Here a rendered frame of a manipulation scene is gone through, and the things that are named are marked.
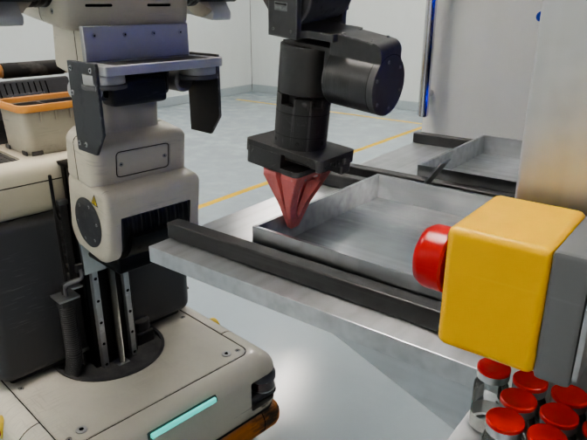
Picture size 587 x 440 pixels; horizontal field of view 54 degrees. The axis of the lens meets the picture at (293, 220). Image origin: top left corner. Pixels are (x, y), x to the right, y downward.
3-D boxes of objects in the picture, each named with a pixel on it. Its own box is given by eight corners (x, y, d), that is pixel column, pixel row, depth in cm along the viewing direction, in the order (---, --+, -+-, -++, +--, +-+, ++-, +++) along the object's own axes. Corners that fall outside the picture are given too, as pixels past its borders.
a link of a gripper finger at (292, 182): (290, 242, 63) (297, 161, 59) (242, 221, 67) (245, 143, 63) (327, 224, 68) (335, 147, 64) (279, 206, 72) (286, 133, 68)
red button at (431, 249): (487, 285, 36) (495, 226, 35) (461, 311, 33) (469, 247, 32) (431, 270, 38) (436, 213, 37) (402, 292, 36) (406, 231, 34)
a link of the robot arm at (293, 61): (305, 28, 62) (269, 30, 58) (359, 37, 58) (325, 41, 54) (300, 93, 65) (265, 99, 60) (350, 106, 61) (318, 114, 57)
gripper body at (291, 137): (318, 179, 58) (326, 106, 55) (244, 153, 64) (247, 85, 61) (354, 165, 63) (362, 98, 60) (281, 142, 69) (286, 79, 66)
